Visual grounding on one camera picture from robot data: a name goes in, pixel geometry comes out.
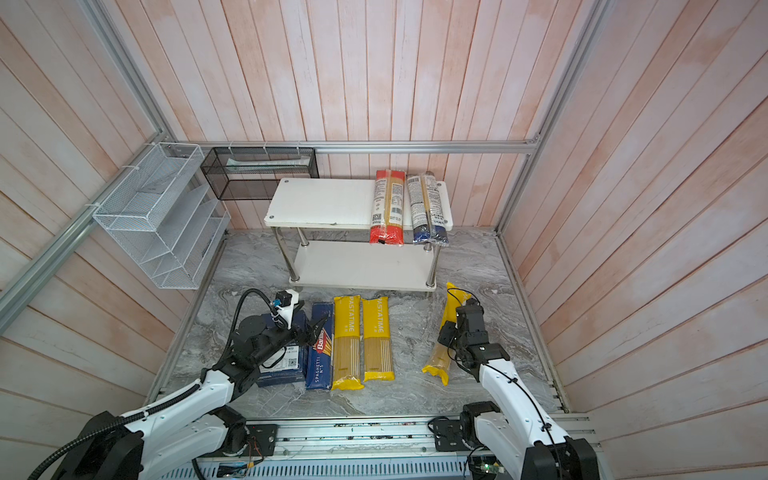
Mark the yellow Pastatime spaghetti pack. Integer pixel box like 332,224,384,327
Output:
362,297,395,382
331,296,364,390

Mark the white wire mesh rack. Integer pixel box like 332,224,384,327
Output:
94,143,230,290

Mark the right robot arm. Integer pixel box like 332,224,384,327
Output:
428,297,600,479

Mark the blue Barilla spaghetti box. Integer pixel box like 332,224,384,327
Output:
305,302,334,390

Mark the white two-tier shelf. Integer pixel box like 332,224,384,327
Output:
264,178,440,292

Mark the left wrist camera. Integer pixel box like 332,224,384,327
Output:
272,289,300,330

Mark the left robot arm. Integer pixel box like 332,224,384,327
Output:
31,315,328,479

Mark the dark blue pasta bag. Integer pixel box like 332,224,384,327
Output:
256,341,309,388

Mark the red spaghetti pack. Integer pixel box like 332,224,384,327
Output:
369,170,406,245

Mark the blue white-label spaghetti pack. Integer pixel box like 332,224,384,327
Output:
406,172,449,247

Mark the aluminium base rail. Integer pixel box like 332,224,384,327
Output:
149,413,604,480

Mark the black mesh basket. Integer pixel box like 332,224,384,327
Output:
201,146,319,201

